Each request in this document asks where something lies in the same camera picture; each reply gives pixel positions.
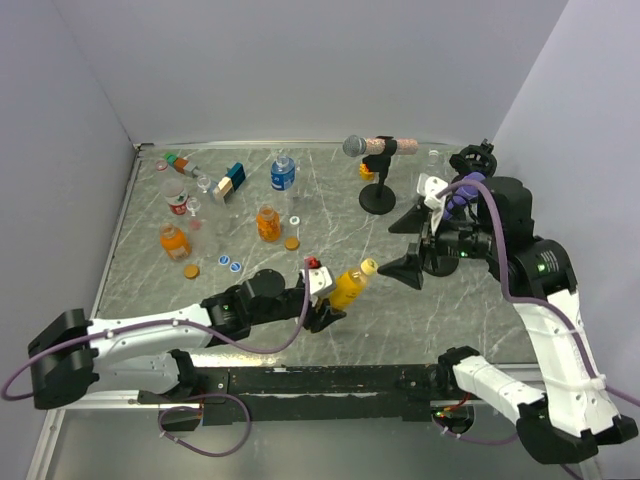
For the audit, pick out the clear small cup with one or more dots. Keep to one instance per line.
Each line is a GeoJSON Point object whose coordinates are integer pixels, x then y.
{"type": "Point", "coordinates": [204, 183]}
{"type": "Point", "coordinates": [193, 206]}

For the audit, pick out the black round holder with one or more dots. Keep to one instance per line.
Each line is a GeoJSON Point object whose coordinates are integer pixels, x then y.
{"type": "Point", "coordinates": [475, 159]}

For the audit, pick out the pink glitter microphone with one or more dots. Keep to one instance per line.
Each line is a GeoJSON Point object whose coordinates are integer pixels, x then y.
{"type": "Point", "coordinates": [355, 146]}

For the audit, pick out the clear bottle at back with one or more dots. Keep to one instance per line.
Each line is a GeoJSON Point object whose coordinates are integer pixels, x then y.
{"type": "Point", "coordinates": [435, 164]}

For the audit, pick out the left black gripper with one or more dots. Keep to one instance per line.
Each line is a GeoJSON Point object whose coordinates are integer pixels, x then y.
{"type": "Point", "coordinates": [316, 321]}

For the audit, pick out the purple microphone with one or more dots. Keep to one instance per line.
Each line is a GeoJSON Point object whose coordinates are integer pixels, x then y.
{"type": "Point", "coordinates": [457, 204]}

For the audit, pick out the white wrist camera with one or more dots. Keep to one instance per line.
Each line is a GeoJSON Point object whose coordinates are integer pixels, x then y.
{"type": "Point", "coordinates": [430, 188]}
{"type": "Point", "coordinates": [318, 278]}

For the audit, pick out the tall yellow juice bottle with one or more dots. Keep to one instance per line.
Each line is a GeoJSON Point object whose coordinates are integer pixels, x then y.
{"type": "Point", "coordinates": [351, 284]}

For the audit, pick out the red label clear bottle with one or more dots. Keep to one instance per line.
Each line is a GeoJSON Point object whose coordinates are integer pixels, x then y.
{"type": "Point", "coordinates": [175, 195]}

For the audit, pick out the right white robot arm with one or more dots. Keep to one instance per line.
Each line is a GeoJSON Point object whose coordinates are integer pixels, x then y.
{"type": "Point", "coordinates": [573, 414]}

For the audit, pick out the open orange juice bottle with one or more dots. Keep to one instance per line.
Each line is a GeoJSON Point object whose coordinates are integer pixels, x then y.
{"type": "Point", "coordinates": [174, 242]}

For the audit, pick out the orange bottle cap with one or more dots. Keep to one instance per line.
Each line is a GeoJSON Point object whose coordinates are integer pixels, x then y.
{"type": "Point", "coordinates": [191, 271]}
{"type": "Point", "coordinates": [292, 243]}

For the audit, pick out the blue label water bottle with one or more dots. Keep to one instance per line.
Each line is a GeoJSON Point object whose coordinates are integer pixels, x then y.
{"type": "Point", "coordinates": [283, 173]}

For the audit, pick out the blue and wood block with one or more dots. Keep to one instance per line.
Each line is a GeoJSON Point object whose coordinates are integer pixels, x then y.
{"type": "Point", "coordinates": [230, 183]}

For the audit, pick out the colourful block stack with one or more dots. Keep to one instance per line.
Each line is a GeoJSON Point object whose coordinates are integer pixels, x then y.
{"type": "Point", "coordinates": [183, 166]}

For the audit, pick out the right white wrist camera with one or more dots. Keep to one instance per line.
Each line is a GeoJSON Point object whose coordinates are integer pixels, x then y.
{"type": "Point", "coordinates": [430, 188]}

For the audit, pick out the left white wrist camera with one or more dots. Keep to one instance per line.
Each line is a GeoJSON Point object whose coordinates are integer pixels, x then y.
{"type": "Point", "coordinates": [318, 278]}

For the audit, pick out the small orange juice bottle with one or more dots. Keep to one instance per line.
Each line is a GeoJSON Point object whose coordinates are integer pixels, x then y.
{"type": "Point", "coordinates": [268, 224]}

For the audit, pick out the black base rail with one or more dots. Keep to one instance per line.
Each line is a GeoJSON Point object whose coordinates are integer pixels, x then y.
{"type": "Point", "coordinates": [297, 393]}

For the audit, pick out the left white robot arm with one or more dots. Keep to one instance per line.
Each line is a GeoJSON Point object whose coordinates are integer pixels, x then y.
{"type": "Point", "coordinates": [75, 356]}

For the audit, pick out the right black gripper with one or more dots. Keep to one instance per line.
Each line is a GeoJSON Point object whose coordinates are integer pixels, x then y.
{"type": "Point", "coordinates": [406, 267]}

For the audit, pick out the yellow toy brick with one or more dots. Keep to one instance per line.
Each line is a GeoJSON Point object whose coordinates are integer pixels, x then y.
{"type": "Point", "coordinates": [365, 173]}

